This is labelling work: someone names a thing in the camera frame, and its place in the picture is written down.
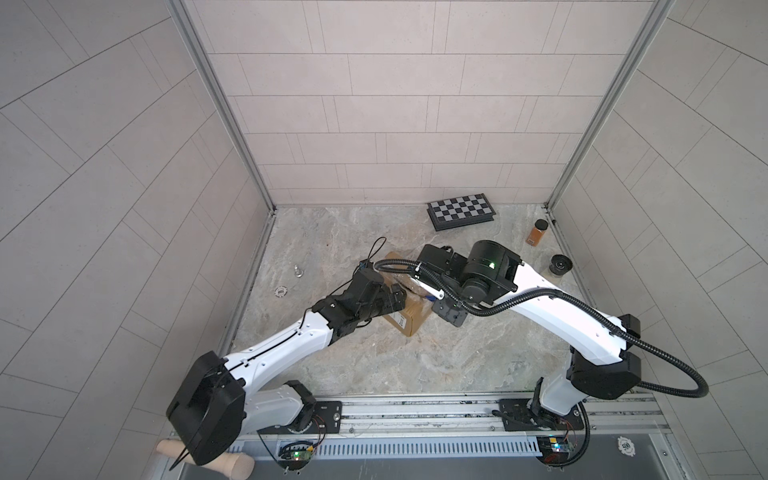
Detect brown cardboard express box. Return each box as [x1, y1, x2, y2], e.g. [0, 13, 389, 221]
[382, 272, 433, 337]

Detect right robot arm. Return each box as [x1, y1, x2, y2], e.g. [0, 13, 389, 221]
[414, 240, 642, 416]

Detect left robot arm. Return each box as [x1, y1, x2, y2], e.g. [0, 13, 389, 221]
[166, 268, 407, 465]

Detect black white chessboard box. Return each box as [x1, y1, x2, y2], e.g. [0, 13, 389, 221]
[427, 193, 496, 231]

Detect orange spice bottle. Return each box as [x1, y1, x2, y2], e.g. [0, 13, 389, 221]
[526, 219, 549, 246]

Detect white spice jar black lid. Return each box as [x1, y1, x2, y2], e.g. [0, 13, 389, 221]
[548, 254, 573, 277]

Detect left green circuit board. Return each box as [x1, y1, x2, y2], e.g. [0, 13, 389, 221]
[279, 441, 316, 462]

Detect green circuit board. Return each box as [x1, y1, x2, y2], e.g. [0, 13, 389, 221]
[279, 441, 316, 462]
[536, 436, 571, 465]

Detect right green circuit board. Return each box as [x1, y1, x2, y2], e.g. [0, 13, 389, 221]
[536, 436, 571, 465]

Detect white round sticker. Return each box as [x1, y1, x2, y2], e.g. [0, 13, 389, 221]
[617, 436, 636, 457]

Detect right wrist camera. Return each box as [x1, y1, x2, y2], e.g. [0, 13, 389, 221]
[414, 278, 445, 300]

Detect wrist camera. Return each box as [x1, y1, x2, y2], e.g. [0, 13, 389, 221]
[356, 259, 375, 271]
[414, 278, 445, 300]

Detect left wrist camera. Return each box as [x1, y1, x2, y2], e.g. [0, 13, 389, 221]
[356, 259, 375, 271]

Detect aluminium mounting rail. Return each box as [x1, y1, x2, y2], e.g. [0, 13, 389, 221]
[232, 392, 671, 445]

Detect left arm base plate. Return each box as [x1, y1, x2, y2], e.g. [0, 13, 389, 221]
[259, 401, 343, 435]

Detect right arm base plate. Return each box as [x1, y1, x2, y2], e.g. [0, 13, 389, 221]
[492, 399, 585, 432]

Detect wooden handle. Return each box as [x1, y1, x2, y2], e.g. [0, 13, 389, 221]
[155, 439, 255, 480]

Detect black corrugated cable conduit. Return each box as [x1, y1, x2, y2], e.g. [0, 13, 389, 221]
[373, 258, 710, 399]

